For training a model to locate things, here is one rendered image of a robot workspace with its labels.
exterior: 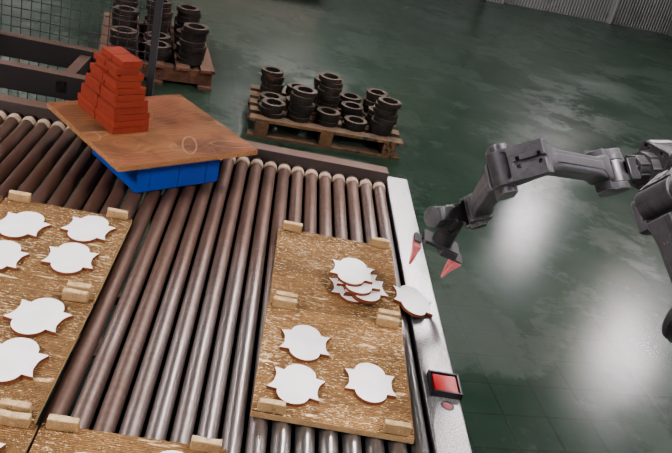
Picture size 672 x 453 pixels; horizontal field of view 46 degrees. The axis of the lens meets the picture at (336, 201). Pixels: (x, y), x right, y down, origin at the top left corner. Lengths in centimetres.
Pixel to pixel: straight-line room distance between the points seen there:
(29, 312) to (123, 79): 90
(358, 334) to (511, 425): 158
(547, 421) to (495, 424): 25
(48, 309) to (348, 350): 70
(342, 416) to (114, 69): 131
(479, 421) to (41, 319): 205
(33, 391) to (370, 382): 71
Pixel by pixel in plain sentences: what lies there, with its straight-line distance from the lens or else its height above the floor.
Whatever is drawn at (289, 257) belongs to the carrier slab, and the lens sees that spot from 224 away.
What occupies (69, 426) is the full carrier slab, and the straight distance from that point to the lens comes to 161.
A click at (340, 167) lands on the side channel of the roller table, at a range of 288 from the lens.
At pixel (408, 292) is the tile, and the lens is 221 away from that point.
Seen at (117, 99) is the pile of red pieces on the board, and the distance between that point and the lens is 253.
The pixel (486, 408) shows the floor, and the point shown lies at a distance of 350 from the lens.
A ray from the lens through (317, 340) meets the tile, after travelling 192.
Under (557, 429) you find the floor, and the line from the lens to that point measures 356.
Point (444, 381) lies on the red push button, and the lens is 194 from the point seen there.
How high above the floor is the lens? 205
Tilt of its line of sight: 25 degrees down
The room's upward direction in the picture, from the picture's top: 13 degrees clockwise
